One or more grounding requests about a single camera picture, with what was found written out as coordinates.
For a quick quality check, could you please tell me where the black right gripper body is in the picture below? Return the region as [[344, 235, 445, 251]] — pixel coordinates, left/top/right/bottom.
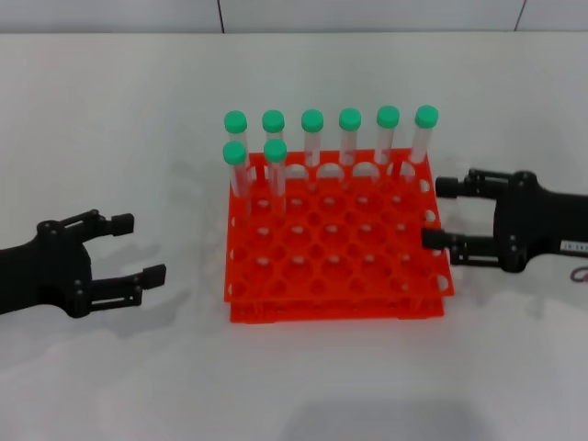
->
[[492, 170, 588, 276]]

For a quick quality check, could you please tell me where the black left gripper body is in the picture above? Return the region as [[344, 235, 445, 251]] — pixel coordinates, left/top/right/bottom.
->
[[0, 220, 96, 320]]

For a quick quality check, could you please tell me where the clear green-capped test tube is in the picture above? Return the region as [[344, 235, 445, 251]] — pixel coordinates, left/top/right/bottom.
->
[[401, 104, 440, 184], [223, 110, 249, 155], [374, 105, 401, 166], [261, 109, 287, 143], [338, 107, 363, 166], [300, 108, 325, 169], [263, 138, 289, 220], [221, 141, 256, 220]]

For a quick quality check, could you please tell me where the orange test tube rack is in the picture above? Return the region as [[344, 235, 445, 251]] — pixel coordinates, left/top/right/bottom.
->
[[223, 145, 457, 325]]

